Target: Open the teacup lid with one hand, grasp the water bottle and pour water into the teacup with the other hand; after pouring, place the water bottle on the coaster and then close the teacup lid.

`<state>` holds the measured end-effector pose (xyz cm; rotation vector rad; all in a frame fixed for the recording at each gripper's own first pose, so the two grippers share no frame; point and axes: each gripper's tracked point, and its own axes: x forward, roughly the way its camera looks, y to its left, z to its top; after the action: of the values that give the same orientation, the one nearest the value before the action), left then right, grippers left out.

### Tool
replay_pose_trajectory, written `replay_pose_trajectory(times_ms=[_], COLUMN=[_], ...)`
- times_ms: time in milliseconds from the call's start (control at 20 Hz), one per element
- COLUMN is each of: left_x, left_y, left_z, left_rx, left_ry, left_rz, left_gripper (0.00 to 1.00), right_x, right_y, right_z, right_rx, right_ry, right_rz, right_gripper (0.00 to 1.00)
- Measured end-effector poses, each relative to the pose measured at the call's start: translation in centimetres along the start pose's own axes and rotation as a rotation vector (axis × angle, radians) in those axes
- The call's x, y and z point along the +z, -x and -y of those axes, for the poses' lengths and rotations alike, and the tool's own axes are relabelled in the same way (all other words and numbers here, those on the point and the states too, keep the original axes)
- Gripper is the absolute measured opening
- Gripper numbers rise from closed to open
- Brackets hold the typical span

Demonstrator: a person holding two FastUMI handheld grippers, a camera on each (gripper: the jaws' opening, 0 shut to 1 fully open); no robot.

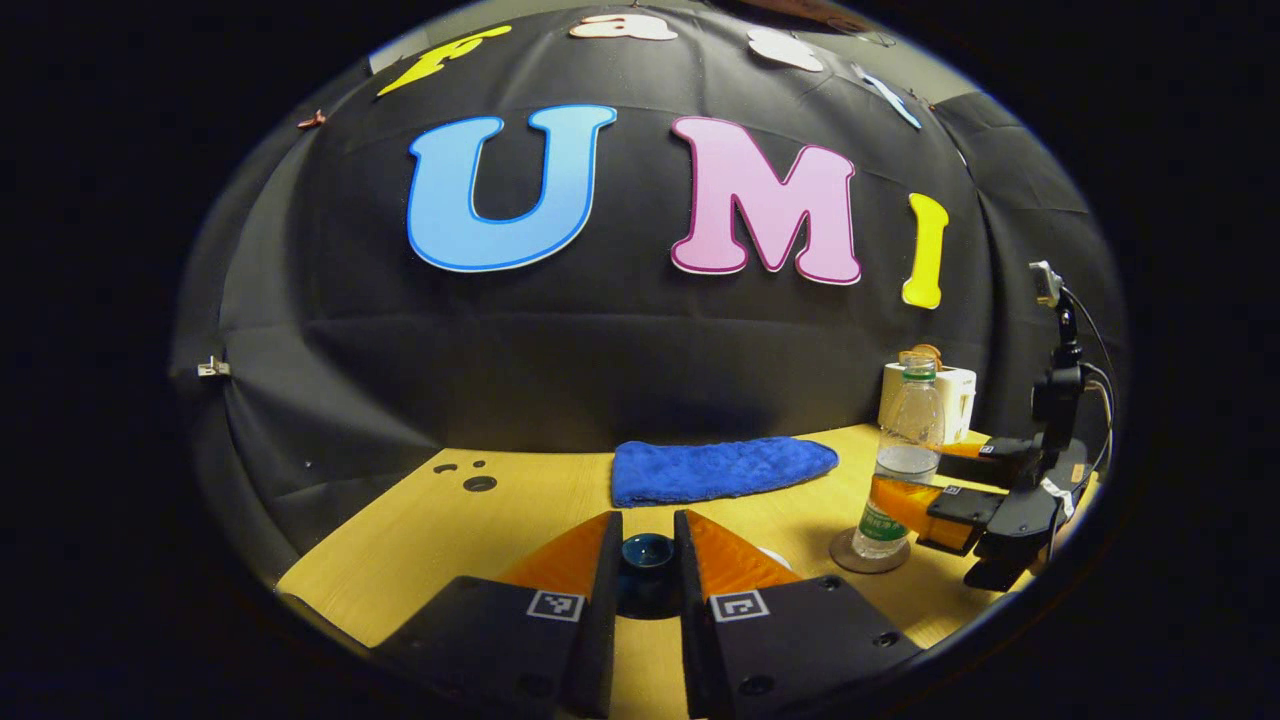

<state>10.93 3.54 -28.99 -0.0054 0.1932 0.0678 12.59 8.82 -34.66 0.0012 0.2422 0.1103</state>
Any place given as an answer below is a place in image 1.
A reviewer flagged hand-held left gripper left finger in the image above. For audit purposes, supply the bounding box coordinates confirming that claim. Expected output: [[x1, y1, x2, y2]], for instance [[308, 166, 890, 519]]
[[372, 510, 624, 720]]

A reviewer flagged black backdrop cloth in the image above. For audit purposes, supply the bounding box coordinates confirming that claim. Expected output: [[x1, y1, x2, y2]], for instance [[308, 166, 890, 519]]
[[170, 0, 1126, 591]]

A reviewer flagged dark blue teacup lid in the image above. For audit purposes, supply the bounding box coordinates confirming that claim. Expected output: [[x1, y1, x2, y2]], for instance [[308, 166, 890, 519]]
[[618, 533, 683, 621]]

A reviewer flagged clear plastic water bottle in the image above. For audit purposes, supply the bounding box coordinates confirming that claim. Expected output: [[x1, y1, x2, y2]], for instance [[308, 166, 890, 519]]
[[852, 362, 947, 559]]

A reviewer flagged round brown coaster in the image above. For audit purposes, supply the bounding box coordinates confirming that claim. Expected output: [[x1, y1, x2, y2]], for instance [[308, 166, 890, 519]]
[[829, 527, 912, 575]]

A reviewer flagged blue towel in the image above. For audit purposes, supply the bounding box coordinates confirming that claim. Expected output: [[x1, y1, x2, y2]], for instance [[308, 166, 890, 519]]
[[611, 436, 840, 508]]

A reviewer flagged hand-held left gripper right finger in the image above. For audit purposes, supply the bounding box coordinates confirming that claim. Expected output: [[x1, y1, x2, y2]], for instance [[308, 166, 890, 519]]
[[673, 508, 923, 720]]

